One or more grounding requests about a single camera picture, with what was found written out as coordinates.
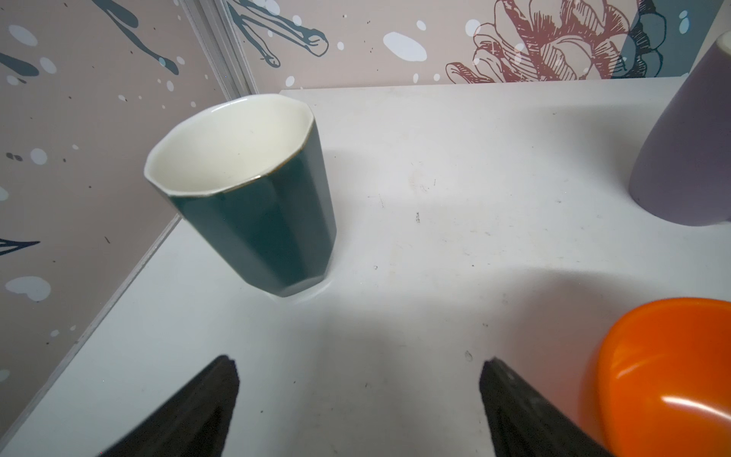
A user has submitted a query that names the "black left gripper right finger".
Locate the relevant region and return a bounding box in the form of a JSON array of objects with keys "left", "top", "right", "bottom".
[{"left": 479, "top": 357, "right": 611, "bottom": 457}]

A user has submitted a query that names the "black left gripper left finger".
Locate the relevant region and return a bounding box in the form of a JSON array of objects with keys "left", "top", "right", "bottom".
[{"left": 102, "top": 355, "right": 240, "bottom": 457}]

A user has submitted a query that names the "orange plastic bowl rear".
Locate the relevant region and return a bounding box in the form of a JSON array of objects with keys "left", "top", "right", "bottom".
[{"left": 597, "top": 297, "right": 730, "bottom": 456}]

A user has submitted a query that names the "dark green faceted cup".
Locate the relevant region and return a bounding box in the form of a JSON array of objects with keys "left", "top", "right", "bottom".
[{"left": 144, "top": 94, "right": 337, "bottom": 297}]

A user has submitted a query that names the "purple ceramic mug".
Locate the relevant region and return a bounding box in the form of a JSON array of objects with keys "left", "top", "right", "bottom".
[{"left": 628, "top": 32, "right": 730, "bottom": 227}]

